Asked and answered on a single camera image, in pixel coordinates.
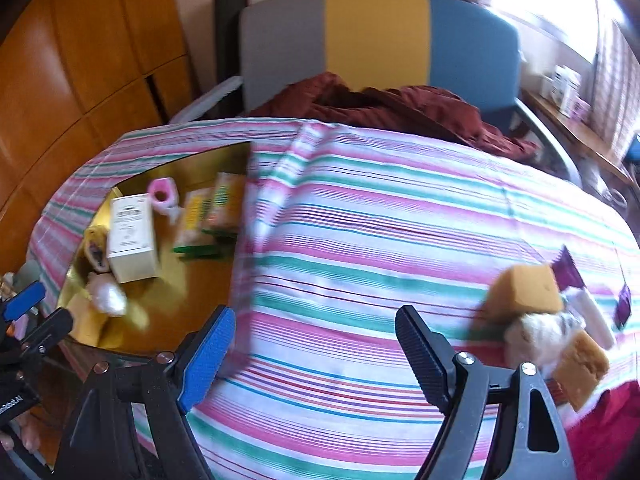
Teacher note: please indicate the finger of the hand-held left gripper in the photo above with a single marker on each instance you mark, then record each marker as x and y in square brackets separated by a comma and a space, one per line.
[25, 301]
[50, 331]

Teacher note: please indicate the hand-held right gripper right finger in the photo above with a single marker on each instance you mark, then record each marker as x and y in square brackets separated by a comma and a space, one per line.
[425, 355]

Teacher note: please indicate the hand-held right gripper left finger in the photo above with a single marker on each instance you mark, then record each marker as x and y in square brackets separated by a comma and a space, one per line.
[207, 360]

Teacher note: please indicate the yellow sponge cloth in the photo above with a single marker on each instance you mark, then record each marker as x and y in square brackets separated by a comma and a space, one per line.
[107, 332]

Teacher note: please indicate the gold metal tin box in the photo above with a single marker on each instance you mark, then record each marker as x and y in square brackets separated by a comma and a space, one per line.
[200, 290]

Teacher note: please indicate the yellow fabric item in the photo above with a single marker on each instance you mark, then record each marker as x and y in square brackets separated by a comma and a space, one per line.
[95, 242]

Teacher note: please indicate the clear plastic wrap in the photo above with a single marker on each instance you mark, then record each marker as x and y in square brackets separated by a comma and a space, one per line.
[540, 337]

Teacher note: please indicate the white cardboard box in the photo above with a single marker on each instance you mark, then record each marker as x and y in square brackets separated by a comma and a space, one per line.
[132, 240]

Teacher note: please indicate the large yellow sponge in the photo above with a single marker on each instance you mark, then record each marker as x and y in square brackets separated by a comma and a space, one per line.
[530, 290]

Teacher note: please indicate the yellow green snack packet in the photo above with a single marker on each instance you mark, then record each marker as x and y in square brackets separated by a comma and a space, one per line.
[195, 215]
[227, 200]

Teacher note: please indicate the pink roll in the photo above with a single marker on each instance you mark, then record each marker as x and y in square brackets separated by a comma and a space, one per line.
[162, 195]

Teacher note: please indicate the white foam block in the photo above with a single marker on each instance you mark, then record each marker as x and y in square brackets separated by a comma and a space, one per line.
[595, 317]

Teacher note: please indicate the pink green striped tablecloth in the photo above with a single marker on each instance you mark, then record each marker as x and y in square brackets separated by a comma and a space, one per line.
[375, 220]

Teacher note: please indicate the small purple wrapper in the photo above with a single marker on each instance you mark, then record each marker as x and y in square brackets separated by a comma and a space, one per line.
[623, 307]

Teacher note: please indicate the orange wooden wardrobe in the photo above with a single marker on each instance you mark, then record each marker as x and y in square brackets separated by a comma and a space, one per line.
[75, 60]

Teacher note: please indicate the maroon quilted jacket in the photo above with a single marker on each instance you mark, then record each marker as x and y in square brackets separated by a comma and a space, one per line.
[400, 110]

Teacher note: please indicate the wooden side desk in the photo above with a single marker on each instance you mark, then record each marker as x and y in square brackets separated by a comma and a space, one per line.
[565, 125]

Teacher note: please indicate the small pink box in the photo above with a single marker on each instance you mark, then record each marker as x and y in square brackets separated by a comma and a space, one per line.
[581, 109]

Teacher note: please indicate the blue object on desk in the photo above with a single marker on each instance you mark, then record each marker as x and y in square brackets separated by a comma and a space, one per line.
[634, 149]

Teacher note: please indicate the white carton box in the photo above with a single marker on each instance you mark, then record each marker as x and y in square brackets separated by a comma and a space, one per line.
[555, 86]
[571, 82]

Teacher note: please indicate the grey yellow blue chair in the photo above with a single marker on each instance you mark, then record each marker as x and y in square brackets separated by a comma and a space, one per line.
[375, 35]

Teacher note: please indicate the black rolled mat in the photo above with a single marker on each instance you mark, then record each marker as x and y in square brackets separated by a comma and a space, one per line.
[227, 35]

